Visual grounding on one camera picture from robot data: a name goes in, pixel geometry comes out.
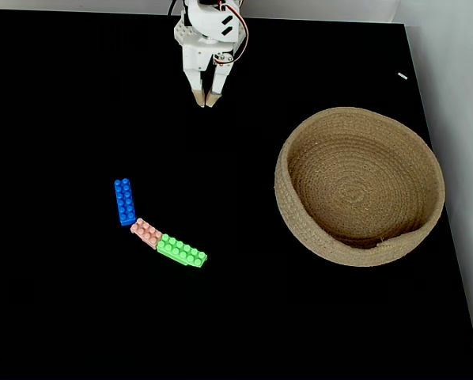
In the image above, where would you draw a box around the pink lego block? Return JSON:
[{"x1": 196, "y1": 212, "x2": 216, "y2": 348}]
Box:
[{"x1": 130, "y1": 217, "x2": 164, "y2": 250}]

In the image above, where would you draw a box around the red white black servo cable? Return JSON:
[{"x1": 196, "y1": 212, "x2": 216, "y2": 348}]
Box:
[{"x1": 214, "y1": 0, "x2": 250, "y2": 67}]

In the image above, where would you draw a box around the green lego block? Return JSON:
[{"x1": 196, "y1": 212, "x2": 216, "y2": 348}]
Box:
[{"x1": 156, "y1": 233, "x2": 209, "y2": 269}]

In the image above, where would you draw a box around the woven rope basket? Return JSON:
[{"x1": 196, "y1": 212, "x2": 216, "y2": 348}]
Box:
[{"x1": 274, "y1": 106, "x2": 446, "y2": 268}]

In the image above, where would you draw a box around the blue lego block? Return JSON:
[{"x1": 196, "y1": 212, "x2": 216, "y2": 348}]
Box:
[{"x1": 113, "y1": 177, "x2": 138, "y2": 227}]

